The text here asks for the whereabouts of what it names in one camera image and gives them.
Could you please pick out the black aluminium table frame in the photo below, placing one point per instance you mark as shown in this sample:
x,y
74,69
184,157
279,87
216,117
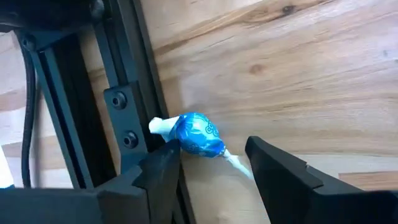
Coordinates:
x,y
124,109

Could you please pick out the blue lollipop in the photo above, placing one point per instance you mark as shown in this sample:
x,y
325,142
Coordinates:
x,y
199,133

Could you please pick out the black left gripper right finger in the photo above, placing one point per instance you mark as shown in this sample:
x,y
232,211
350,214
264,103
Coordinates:
x,y
311,205

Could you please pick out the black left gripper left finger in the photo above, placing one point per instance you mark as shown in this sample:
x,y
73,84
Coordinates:
x,y
93,208

